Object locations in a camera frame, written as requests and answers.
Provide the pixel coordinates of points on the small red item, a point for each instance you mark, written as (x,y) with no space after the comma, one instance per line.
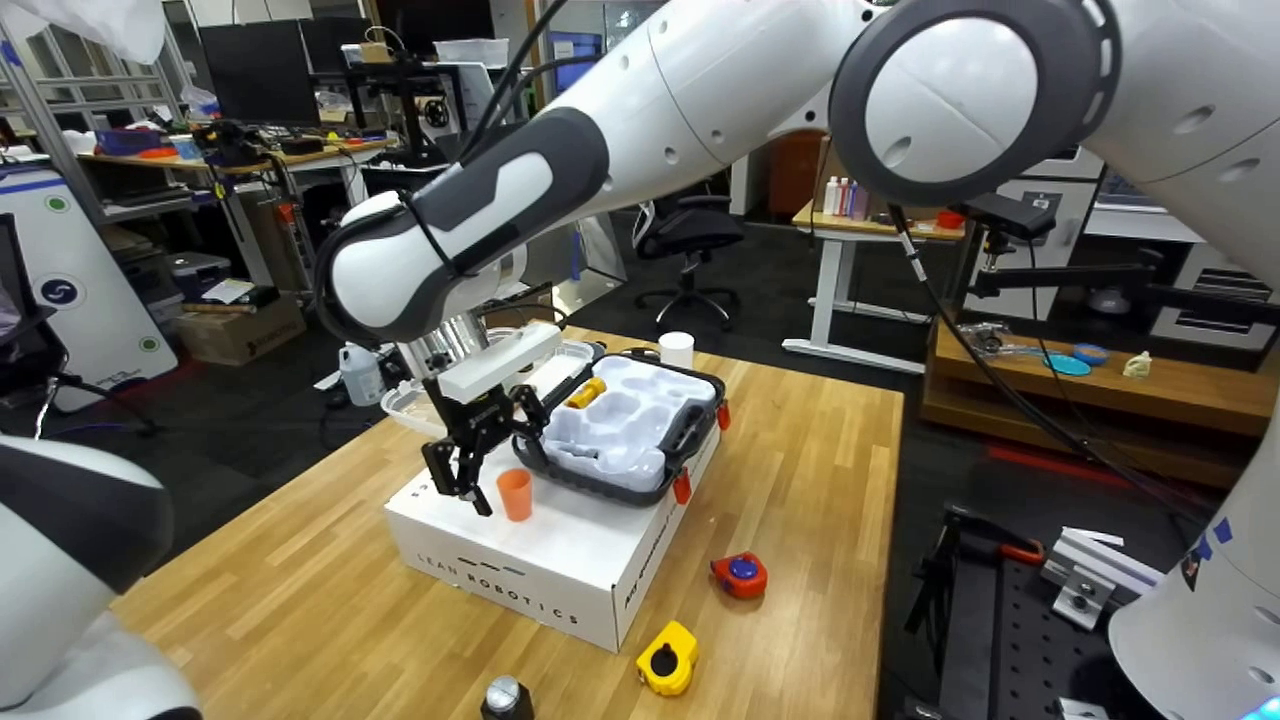
(950,216)

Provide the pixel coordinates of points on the black monitor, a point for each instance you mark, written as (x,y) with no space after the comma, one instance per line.
(254,74)

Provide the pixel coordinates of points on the black 3D printer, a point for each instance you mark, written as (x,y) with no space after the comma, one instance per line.
(407,107)

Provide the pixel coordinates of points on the clear pump bottle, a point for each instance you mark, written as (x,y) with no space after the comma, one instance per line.
(363,380)

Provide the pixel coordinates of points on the white toy kitchen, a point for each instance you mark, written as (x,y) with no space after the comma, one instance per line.
(1225,337)

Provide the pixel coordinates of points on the small black silver knob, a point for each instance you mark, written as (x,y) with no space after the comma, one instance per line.
(505,700)

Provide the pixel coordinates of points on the black camera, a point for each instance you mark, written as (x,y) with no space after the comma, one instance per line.
(1001,212)

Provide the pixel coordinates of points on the white workbench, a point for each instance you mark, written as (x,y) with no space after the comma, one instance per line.
(324,163)

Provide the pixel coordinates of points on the white desk with wood top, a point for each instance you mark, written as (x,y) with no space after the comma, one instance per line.
(833,286)

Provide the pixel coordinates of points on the red tape measure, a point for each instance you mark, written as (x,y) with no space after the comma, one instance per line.
(737,577)

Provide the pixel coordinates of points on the blue lit monitor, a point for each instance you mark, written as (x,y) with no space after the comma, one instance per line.
(583,49)

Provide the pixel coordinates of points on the white ceramic mug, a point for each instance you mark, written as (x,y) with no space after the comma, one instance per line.
(679,351)

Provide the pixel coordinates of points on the silver aluminium bracket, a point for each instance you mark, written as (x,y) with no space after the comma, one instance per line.
(1084,583)

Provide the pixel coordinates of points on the brown cabinet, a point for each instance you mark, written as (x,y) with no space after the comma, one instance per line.
(790,182)

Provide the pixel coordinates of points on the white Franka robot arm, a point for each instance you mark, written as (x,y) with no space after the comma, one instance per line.
(694,82)
(55,626)

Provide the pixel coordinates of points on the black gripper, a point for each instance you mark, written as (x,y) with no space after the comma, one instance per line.
(487,423)

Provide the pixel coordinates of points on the small teal item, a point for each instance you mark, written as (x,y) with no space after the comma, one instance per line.
(1064,363)

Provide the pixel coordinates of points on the yellow tape measure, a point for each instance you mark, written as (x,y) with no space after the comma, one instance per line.
(666,661)

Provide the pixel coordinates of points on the white cabinet with round logo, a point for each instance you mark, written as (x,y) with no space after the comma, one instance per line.
(83,264)

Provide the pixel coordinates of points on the small pale item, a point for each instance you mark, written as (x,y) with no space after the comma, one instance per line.
(1139,367)

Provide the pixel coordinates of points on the brown cardboard box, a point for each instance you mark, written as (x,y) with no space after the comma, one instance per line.
(243,332)

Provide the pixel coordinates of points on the small orange cup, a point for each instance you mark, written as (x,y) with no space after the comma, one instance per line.
(518,499)

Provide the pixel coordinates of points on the silver reflective panel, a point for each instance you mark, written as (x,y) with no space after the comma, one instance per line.
(593,260)

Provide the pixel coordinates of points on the grey toolbox with clear lid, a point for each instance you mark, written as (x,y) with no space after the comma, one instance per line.
(626,424)

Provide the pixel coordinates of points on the black perforated cart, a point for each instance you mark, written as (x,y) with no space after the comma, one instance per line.
(994,655)

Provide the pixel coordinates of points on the pink white bottle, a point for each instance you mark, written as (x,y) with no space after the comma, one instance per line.
(862,200)

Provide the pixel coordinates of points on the white cardboard box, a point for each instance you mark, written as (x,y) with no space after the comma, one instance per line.
(533,573)

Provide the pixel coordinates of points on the black camera stand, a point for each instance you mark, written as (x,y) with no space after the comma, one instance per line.
(1064,282)

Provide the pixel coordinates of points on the low wooden table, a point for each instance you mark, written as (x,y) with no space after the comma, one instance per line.
(1064,403)

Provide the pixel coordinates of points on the small white bottle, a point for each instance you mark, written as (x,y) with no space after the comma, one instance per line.
(833,200)

